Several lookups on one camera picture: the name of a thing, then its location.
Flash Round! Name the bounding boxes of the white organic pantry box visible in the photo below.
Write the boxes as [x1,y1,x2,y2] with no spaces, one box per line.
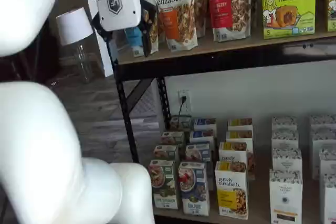
[271,115,298,132]
[271,130,299,150]
[319,149,336,180]
[269,169,303,224]
[309,114,336,131]
[271,147,303,172]
[309,129,336,180]
[321,173,336,224]

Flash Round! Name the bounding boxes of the yellow purely elizabeth box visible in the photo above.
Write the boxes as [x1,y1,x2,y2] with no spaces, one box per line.
[226,130,254,145]
[227,118,253,132]
[218,142,256,180]
[214,161,249,220]

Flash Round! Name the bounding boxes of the green oatmeal box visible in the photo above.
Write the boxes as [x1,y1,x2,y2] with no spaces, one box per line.
[170,115,192,132]
[160,131,184,146]
[148,159,181,210]
[153,144,180,162]

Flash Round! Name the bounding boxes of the black power cord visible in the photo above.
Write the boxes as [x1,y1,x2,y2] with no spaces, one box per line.
[178,95,187,130]

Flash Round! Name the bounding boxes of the orange purely elizabeth granola bag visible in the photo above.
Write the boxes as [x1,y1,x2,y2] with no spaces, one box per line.
[193,0,211,38]
[150,0,199,52]

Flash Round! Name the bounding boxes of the white shade glass lamp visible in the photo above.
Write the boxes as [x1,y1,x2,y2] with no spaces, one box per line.
[56,7,95,83]

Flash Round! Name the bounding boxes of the black metal shelf rack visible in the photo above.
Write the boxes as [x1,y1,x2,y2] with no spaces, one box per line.
[111,24,336,224]

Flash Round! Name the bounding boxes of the blue and white oatmeal box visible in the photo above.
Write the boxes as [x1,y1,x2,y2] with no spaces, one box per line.
[189,129,217,145]
[178,161,209,216]
[185,142,212,163]
[193,118,217,131]

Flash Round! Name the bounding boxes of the green Bobo's apple pie box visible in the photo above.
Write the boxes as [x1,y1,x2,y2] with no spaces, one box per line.
[261,0,317,40]

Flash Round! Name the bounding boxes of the white wall outlet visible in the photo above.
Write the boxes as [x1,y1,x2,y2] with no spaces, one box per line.
[177,89,191,112]

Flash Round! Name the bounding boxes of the yellow Bobo's snack box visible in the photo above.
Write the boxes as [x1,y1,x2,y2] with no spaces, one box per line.
[327,0,336,33]

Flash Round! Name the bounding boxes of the blue purely elizabeth granola bag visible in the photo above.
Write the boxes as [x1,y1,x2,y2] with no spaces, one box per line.
[123,0,160,58]

